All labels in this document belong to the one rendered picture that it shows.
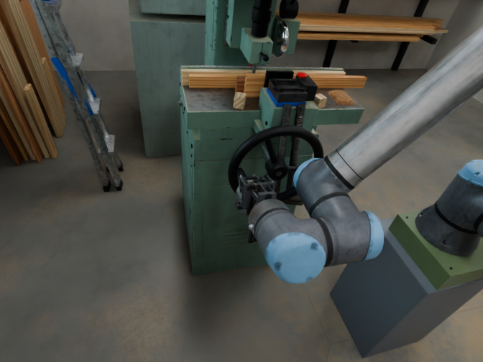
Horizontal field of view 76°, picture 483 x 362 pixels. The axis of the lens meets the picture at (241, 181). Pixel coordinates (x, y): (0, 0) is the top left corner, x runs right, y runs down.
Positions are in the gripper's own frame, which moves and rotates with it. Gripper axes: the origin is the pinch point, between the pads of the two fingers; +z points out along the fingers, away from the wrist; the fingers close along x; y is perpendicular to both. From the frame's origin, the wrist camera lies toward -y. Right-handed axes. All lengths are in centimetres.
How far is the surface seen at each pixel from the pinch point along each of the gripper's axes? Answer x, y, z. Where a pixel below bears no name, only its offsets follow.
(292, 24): -29, 44, 43
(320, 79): -36, 26, 32
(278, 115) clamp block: -12.1, 17.9, 8.6
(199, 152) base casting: 9.1, 3.7, 24.0
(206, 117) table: 7.0, 16.1, 19.4
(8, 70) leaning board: 97, 24, 124
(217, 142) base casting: 3.2, 7.1, 22.7
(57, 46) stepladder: 61, 36, 82
